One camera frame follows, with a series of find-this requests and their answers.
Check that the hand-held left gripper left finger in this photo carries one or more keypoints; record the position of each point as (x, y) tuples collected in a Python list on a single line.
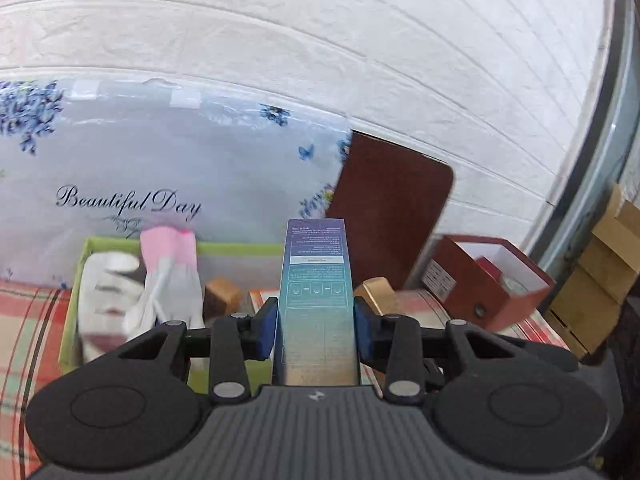
[(265, 330)]

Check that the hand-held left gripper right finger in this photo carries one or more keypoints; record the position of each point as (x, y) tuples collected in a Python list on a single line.
[(362, 332)]

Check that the orange and white medicine box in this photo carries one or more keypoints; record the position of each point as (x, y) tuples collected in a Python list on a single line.
[(259, 296)]

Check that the teal purple tall carton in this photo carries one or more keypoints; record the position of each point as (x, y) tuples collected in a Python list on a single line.
[(315, 305)]

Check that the white glove with pink cuff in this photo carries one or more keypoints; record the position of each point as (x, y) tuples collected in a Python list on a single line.
[(167, 270), (107, 300)]

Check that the large green cardboard box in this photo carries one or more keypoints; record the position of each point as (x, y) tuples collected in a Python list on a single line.
[(70, 320)]

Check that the dark brown wooden board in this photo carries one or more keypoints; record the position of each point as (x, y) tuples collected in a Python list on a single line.
[(395, 200)]

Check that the red-brown cardboard box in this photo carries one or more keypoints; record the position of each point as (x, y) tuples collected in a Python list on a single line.
[(515, 305)]

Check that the floral clear plastic bag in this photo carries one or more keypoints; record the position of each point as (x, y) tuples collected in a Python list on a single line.
[(175, 160)]

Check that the plaid cloth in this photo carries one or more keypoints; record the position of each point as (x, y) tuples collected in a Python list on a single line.
[(30, 320)]

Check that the stack of brown cardboard boxes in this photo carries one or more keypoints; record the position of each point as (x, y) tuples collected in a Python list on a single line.
[(595, 280)]

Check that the grey metal frame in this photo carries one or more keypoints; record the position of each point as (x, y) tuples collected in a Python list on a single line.
[(595, 150)]

